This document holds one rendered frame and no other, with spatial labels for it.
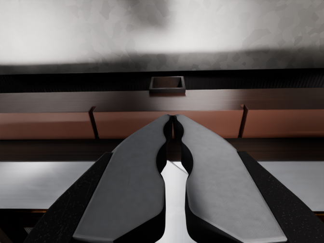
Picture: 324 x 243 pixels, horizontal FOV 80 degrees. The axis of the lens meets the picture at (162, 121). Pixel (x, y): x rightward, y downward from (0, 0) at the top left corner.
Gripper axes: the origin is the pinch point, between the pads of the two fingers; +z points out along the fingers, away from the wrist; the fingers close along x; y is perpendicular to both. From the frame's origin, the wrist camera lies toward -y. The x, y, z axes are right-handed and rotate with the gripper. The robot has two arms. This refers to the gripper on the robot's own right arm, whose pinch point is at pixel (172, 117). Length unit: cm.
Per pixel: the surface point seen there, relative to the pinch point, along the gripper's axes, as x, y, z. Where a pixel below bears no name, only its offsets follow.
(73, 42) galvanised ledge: -16.2, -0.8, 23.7
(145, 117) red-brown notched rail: -3.1, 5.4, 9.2
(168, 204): -0.6, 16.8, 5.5
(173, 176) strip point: 0.1, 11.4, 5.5
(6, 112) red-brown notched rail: -19.9, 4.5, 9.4
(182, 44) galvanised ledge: 2.1, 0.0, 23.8
